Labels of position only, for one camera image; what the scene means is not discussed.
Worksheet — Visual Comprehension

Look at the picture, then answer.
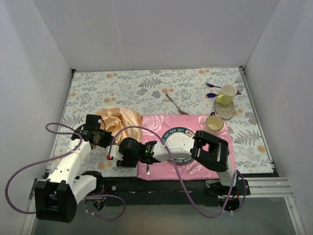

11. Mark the yellow green mug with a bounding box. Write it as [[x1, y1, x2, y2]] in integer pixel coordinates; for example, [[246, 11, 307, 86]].
[[216, 84, 237, 106]]

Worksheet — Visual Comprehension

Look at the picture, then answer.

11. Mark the floral tablecloth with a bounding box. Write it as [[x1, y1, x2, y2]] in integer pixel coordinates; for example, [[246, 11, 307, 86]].
[[62, 68, 275, 175]]

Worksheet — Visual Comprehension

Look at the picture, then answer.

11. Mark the cream enamel mug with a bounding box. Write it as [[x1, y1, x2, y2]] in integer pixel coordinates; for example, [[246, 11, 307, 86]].
[[205, 112, 224, 134]]

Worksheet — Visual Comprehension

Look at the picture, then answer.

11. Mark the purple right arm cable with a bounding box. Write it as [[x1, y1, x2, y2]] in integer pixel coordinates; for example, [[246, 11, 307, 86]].
[[109, 126, 247, 218]]

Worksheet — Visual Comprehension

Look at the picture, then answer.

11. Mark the silver fork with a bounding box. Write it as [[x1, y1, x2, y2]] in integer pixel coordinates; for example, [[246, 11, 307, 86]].
[[146, 164, 150, 175]]

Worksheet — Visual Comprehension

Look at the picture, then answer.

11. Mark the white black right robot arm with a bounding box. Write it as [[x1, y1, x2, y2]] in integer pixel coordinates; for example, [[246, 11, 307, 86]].
[[106, 128, 239, 195]]

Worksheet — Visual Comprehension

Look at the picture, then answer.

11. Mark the white plate teal rim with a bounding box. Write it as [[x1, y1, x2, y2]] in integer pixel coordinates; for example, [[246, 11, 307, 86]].
[[162, 127, 195, 165]]

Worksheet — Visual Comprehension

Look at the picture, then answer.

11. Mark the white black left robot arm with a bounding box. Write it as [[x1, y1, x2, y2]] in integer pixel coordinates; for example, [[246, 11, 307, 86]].
[[34, 115, 113, 223]]

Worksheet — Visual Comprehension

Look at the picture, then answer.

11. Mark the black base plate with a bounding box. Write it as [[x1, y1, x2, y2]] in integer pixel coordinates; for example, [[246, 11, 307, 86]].
[[75, 175, 251, 206]]

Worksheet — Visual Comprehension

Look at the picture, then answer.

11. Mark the peach satin napkin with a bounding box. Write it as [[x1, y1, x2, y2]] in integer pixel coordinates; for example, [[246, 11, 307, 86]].
[[95, 106, 143, 145]]

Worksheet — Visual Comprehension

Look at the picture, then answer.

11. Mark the purple plastic fork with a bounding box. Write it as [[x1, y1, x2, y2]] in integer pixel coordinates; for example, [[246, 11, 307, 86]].
[[205, 82, 221, 89]]

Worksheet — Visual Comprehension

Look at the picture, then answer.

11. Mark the pink rose placemat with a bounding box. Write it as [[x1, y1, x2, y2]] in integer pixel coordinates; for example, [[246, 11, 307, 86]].
[[137, 115, 236, 181]]

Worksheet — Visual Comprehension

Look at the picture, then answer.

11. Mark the purple plastic spoon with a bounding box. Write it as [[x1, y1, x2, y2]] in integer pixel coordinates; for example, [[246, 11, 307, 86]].
[[206, 92, 242, 98]]

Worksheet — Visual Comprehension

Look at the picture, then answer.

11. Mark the speckled round coaster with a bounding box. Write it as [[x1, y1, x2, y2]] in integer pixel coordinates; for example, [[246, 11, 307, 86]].
[[214, 100, 235, 120]]

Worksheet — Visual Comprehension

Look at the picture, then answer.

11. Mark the aluminium frame rail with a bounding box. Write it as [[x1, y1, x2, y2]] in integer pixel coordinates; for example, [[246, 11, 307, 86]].
[[22, 177, 305, 235]]

